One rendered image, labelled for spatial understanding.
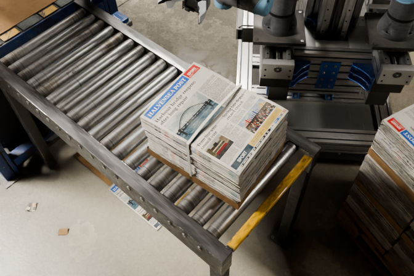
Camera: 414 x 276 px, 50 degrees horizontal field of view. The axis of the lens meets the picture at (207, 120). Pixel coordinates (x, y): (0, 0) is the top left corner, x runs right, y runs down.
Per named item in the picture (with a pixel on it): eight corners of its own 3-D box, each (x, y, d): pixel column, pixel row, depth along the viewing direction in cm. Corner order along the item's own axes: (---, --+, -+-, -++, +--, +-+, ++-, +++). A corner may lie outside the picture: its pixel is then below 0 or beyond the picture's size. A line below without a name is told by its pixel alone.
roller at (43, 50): (100, 23, 207) (97, 15, 203) (14, 80, 186) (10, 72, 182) (93, 18, 209) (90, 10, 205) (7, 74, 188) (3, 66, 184)
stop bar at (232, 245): (312, 161, 154) (313, 158, 152) (233, 254, 134) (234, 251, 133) (304, 156, 155) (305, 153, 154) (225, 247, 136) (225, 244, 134)
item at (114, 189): (194, 193, 237) (194, 192, 236) (156, 231, 224) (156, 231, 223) (146, 155, 252) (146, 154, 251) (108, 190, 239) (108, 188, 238)
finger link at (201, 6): (206, 34, 140) (204, 13, 145) (208, 20, 135) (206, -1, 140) (196, 34, 139) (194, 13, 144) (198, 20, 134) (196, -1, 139)
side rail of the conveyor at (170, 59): (316, 164, 167) (322, 146, 157) (308, 174, 165) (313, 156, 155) (87, 15, 222) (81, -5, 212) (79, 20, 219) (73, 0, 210)
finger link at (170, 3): (158, 15, 142) (184, 8, 145) (158, 0, 137) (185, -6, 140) (154, 8, 144) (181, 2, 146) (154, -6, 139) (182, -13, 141)
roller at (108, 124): (181, 76, 186) (180, 68, 182) (95, 147, 165) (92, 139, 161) (172, 70, 188) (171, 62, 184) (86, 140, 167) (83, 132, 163)
